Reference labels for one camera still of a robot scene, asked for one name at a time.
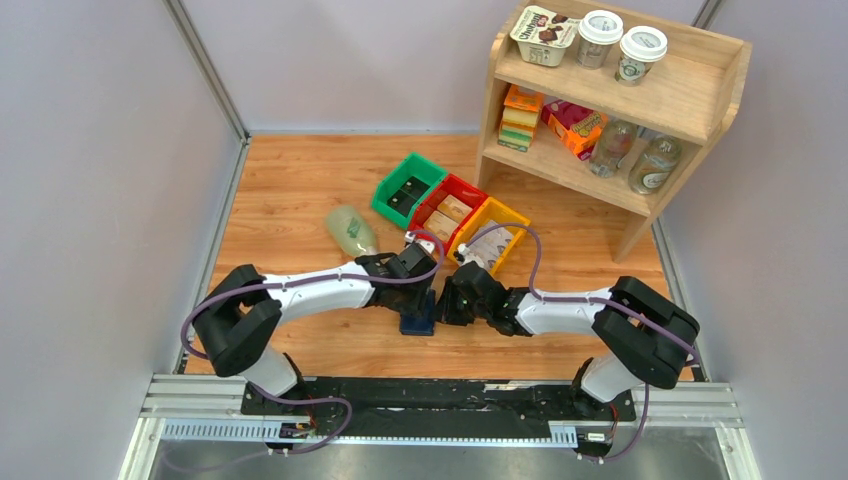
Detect blue leather card holder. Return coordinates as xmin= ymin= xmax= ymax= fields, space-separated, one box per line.
xmin=399 ymin=290 xmax=436 ymax=336

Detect green liquid plastic bottle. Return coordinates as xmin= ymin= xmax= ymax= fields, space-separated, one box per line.
xmin=324 ymin=205 xmax=378 ymax=257

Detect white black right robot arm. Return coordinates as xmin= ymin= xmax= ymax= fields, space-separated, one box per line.
xmin=437 ymin=263 xmax=700 ymax=419

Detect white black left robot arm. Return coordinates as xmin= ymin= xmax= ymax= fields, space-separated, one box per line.
xmin=181 ymin=239 xmax=444 ymax=415

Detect silver cards in yellow bin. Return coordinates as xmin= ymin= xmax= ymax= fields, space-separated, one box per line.
xmin=469 ymin=220 xmax=514 ymax=272

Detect tan cards in red bin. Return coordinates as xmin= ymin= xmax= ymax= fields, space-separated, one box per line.
xmin=424 ymin=195 xmax=472 ymax=243

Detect black cards in green bin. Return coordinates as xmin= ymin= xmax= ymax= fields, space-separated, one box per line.
xmin=387 ymin=177 xmax=429 ymax=216

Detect yellow plastic bin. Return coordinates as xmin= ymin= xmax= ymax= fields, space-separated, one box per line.
xmin=448 ymin=197 xmax=531 ymax=274

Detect red plastic bin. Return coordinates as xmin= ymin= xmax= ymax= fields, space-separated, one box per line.
xmin=407 ymin=174 xmax=489 ymax=251

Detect green plastic bin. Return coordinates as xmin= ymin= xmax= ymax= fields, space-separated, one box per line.
xmin=371 ymin=152 xmax=448 ymax=229

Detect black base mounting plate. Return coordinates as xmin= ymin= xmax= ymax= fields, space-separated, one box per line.
xmin=240 ymin=377 xmax=638 ymax=439

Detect stack of sponges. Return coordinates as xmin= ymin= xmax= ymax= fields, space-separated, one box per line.
xmin=497 ymin=84 xmax=545 ymax=152

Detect orange pink snack box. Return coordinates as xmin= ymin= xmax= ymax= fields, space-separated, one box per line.
xmin=541 ymin=100 xmax=609 ymax=161

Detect left clear glass bottle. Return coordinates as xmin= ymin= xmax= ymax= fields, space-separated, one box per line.
xmin=588 ymin=119 xmax=639 ymax=178

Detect clear glass bottle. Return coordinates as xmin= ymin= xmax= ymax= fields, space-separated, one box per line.
xmin=628 ymin=135 xmax=684 ymax=195
xmin=588 ymin=119 xmax=639 ymax=178

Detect right clear glass bottle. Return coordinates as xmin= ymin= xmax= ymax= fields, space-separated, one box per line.
xmin=628 ymin=135 xmax=684 ymax=195

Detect wooden shelf unit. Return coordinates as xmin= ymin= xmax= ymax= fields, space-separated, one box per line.
xmin=474 ymin=1 xmax=752 ymax=263

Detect chobani yogurt cup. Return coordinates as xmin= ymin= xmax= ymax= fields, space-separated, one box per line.
xmin=510 ymin=5 xmax=580 ymax=67

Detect left white lidded coffee cup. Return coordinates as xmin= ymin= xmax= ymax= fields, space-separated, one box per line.
xmin=576 ymin=10 xmax=624 ymax=70

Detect white lidded coffee cup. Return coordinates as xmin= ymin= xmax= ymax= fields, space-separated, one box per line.
xmin=615 ymin=26 xmax=668 ymax=86
xmin=576 ymin=10 xmax=624 ymax=70

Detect right white lidded coffee cup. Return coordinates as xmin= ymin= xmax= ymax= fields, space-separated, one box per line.
xmin=615 ymin=26 xmax=668 ymax=86

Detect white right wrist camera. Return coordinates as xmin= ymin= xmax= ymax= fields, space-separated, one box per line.
xmin=453 ymin=243 xmax=482 ymax=266

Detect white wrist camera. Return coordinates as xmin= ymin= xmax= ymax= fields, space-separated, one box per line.
xmin=404 ymin=231 xmax=437 ymax=255
xmin=453 ymin=243 xmax=482 ymax=266

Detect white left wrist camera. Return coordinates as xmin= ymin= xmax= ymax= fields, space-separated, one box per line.
xmin=404 ymin=231 xmax=437 ymax=255

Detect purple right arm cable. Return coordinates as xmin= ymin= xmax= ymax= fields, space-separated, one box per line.
xmin=463 ymin=222 xmax=702 ymax=464

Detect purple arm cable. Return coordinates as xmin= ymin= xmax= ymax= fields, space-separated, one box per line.
xmin=463 ymin=222 xmax=702 ymax=464
xmin=180 ymin=229 xmax=446 ymax=458

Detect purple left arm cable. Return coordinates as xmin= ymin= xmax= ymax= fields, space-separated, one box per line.
xmin=180 ymin=229 xmax=446 ymax=458

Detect aluminium frame rail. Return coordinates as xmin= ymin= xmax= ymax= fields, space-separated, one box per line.
xmin=119 ymin=374 xmax=761 ymax=479

